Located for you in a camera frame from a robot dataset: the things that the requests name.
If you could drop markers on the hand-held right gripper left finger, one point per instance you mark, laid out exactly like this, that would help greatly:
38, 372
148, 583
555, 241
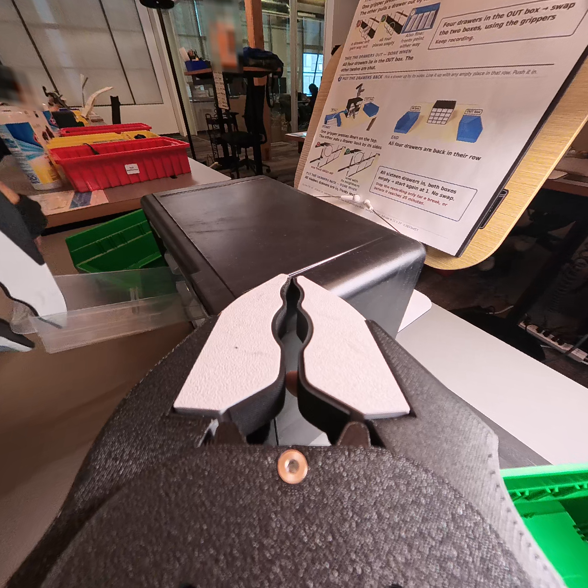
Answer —
229, 363

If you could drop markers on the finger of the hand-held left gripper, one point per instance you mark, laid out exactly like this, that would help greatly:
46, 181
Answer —
27, 280
11, 342

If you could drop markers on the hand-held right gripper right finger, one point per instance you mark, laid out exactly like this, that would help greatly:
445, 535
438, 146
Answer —
353, 363

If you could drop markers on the clear plastic drawer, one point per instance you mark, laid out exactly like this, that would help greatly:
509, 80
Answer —
115, 312

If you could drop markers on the green plastic bin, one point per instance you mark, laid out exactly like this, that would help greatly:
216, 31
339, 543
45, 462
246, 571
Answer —
115, 243
551, 505

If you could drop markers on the black drawer cabinet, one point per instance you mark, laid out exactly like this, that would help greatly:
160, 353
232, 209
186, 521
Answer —
257, 229

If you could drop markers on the pale desk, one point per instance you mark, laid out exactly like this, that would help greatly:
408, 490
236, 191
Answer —
69, 413

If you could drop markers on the person's left hand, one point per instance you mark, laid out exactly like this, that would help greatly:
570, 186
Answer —
8, 192

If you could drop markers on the person's right hand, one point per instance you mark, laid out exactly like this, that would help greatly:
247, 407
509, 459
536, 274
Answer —
291, 386

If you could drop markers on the paper with blue tape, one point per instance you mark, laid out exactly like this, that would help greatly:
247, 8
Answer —
69, 202

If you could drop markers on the bank of clear drawers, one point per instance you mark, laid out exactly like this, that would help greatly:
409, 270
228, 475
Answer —
193, 307

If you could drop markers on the yellow plastic tray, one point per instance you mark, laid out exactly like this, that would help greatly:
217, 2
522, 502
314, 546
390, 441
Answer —
73, 140

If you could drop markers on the red plastic tray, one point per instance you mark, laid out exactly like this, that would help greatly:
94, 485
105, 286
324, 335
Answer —
105, 129

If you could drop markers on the red ribbed labelled tray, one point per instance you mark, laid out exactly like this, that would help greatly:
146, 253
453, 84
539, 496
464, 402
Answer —
138, 165

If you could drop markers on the white power strip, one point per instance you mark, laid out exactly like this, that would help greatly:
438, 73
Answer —
551, 340

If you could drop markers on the small blue shelf bin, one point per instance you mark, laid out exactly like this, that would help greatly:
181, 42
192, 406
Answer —
200, 66

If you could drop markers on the hanging paper sign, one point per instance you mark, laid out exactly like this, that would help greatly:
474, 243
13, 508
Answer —
220, 92

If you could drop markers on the instruction sheet on board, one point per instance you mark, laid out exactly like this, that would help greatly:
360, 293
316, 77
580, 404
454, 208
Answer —
528, 193

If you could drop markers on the black office chair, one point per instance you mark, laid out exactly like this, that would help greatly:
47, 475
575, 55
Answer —
252, 119

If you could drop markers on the black floor lamp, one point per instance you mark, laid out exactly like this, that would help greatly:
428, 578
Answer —
156, 2

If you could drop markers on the printed instruction sheet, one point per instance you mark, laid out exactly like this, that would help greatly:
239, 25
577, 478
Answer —
436, 115

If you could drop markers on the dark blue backpack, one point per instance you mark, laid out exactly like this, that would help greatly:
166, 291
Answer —
262, 59

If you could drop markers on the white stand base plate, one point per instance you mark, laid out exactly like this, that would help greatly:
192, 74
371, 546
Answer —
413, 307

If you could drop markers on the black board bracket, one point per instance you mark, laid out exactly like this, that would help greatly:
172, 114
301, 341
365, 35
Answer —
494, 209

